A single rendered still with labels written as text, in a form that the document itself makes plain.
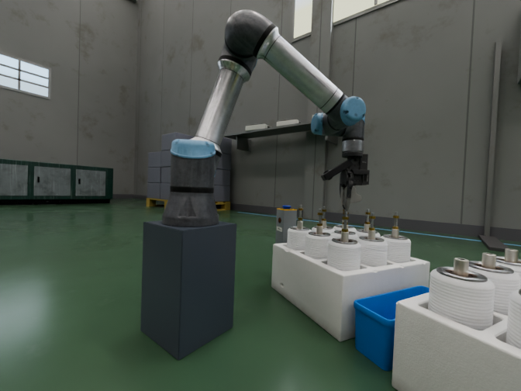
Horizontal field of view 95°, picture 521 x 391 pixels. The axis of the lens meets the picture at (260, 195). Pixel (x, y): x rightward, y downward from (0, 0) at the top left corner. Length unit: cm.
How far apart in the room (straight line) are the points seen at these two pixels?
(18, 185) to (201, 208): 493
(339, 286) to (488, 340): 31
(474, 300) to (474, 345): 7
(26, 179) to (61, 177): 45
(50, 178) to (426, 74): 580
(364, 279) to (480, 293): 28
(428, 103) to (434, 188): 96
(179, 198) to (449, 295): 60
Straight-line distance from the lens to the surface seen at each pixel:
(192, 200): 63
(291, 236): 94
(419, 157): 336
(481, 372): 57
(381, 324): 68
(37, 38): 797
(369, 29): 405
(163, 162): 463
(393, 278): 87
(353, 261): 77
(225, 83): 85
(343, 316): 75
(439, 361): 60
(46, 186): 551
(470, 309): 59
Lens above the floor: 40
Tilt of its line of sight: 1 degrees down
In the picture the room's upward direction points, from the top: 2 degrees clockwise
